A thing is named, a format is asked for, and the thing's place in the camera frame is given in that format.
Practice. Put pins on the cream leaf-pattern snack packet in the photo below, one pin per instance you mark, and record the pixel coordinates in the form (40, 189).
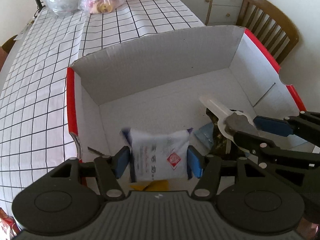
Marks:
(156, 185)

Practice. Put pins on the black dark snack packet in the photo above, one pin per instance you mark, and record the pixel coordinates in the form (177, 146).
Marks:
(222, 147)

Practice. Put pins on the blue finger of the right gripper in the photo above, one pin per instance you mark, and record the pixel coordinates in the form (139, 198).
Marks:
(238, 122)
(273, 126)

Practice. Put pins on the checkered white tablecloth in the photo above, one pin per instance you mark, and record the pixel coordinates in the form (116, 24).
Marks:
(40, 122)

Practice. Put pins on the red snack packet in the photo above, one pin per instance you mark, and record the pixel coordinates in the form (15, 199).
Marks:
(8, 226)

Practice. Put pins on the white red-logo snack packet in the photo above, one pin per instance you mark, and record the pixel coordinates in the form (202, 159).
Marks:
(157, 156)

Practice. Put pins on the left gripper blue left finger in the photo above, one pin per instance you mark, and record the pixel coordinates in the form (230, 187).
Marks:
(121, 160)

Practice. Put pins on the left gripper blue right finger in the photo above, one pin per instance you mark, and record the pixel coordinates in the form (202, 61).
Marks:
(194, 163)

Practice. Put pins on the clear tube jelly stick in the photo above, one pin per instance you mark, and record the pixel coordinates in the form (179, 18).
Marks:
(222, 113)

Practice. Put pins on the red cardboard box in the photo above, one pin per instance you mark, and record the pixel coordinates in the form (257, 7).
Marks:
(153, 83)

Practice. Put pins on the light blue snack packet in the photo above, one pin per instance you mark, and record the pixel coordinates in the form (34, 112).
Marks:
(205, 135)

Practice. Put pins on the right wooden chair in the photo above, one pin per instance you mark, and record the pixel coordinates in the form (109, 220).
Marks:
(270, 26)

